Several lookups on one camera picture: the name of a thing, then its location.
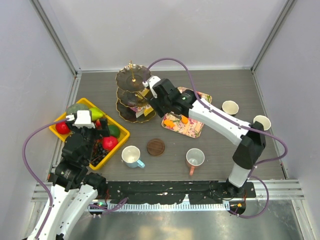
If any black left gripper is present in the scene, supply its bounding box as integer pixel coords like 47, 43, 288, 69
66, 117, 110, 163

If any orange fish pastry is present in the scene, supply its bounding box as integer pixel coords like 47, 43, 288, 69
181, 115, 189, 125
163, 119, 175, 128

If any floral rectangular tray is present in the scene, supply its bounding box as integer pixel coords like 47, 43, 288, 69
161, 86, 213, 139

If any cream cake slice with kiwi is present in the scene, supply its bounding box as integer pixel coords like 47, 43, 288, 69
136, 88, 150, 100

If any yellow triangle cake slice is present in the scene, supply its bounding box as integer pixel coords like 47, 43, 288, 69
143, 104, 154, 116

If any round wooden coaster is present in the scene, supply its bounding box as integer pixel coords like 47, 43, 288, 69
146, 138, 165, 156

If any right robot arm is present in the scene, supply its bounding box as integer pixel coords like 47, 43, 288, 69
142, 76, 266, 197

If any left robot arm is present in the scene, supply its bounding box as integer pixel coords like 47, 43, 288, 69
25, 114, 110, 240

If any purple grape bunch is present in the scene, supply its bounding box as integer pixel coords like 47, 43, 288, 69
92, 140, 100, 159

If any red lychee strawberry bunch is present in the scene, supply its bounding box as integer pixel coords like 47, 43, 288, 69
95, 119, 102, 129

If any dark blue grape bunch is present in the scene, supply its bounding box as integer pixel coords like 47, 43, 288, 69
90, 141, 109, 166

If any yellow plastic fruit tray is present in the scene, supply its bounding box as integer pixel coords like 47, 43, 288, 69
48, 97, 130, 171

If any red apple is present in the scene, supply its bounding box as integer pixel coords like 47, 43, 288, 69
55, 122, 71, 135

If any red pomegranate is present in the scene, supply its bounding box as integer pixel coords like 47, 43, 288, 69
102, 136, 118, 152

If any green yellow pear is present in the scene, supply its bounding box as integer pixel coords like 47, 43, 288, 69
89, 107, 105, 122

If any green netted melon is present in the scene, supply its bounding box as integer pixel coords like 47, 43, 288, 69
66, 103, 89, 116

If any green lime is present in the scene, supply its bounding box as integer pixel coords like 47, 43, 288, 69
108, 124, 121, 138

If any three-tier black gold stand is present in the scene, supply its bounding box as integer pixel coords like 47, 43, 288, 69
115, 62, 156, 123

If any light blue mug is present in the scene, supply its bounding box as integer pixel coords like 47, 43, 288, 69
121, 145, 145, 169

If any black mug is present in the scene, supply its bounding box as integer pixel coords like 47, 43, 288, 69
221, 100, 239, 116

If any pink mug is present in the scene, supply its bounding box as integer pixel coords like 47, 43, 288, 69
185, 148, 205, 176

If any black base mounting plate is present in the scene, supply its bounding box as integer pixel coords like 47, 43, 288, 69
107, 180, 257, 205

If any grey mug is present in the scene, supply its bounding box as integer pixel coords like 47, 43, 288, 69
253, 115, 272, 131

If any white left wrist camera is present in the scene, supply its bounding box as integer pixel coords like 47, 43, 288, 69
66, 110, 95, 128

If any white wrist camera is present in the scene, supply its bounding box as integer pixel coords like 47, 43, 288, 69
66, 110, 95, 128
142, 76, 161, 90

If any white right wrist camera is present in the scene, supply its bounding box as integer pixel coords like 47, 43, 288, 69
142, 76, 161, 90

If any white slotted cable duct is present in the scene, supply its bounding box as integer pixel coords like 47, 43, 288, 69
116, 201, 230, 212

